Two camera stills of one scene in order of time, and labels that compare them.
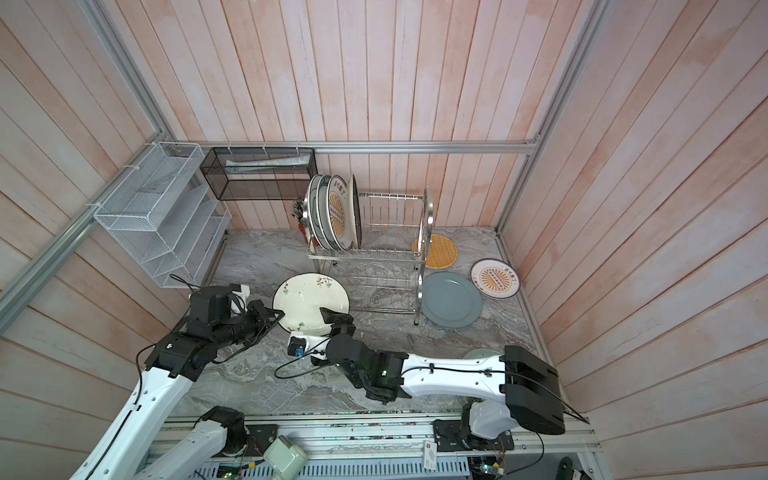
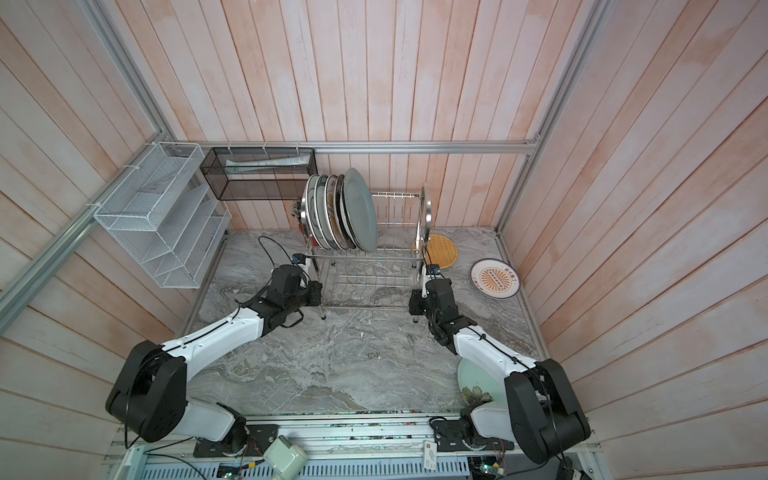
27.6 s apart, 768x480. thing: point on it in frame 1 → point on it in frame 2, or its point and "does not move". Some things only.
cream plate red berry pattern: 301,297 → 345,218
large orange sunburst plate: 339,212 does not move
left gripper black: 264,323 → 315,288
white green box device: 285,459 does not move
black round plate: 355,213 → 340,214
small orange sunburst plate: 495,278 does not move
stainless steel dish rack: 388,269 does not move
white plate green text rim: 322,211 does not move
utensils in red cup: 298,209 does not move
